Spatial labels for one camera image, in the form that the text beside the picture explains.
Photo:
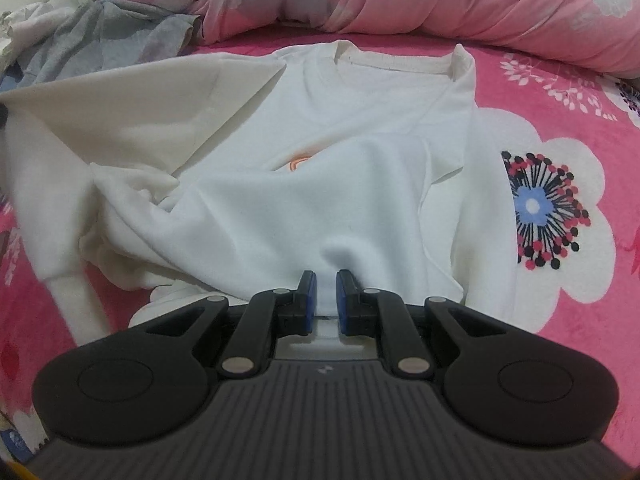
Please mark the white sweatshirt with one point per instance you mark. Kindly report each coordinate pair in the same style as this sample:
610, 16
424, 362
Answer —
240, 173

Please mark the grey garment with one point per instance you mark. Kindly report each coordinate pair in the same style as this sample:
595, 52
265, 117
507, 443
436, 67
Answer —
42, 43

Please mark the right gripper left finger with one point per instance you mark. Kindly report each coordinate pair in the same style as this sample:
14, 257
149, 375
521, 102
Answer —
268, 316

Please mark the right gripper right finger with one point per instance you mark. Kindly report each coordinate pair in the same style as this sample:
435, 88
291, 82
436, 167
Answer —
383, 316

